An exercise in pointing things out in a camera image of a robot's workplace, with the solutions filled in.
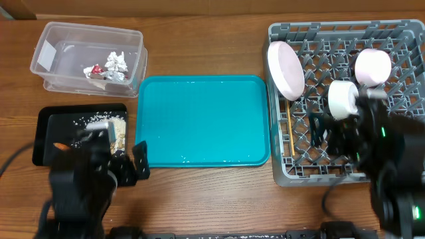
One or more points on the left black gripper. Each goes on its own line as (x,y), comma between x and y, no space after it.
(129,176)

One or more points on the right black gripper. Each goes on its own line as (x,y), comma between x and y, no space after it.
(338,129)

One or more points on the wooden chopstick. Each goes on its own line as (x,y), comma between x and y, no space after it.
(290,127)

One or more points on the large white plate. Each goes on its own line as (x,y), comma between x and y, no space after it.
(286,70)

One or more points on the red foil wrapper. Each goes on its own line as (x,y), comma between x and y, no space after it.
(96,72)

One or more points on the white medium bowl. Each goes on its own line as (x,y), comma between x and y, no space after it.
(372,67)

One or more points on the orange carrot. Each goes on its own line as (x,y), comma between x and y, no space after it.
(61,146)

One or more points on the white tissue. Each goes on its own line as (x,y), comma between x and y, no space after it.
(116,62)

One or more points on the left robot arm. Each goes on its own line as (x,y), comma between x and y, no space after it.
(83,182)

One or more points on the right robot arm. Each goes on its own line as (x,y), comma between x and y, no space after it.
(389,150)

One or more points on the grey dishwasher rack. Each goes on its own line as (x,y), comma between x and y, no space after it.
(327,52)

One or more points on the teal serving tray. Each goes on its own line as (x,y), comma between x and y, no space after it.
(204,121)

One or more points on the black rectangular tray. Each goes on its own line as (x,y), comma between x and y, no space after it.
(59,124)

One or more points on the clear plastic storage bin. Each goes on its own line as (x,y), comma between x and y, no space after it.
(65,49)

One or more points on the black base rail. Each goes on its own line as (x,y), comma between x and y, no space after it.
(327,230)

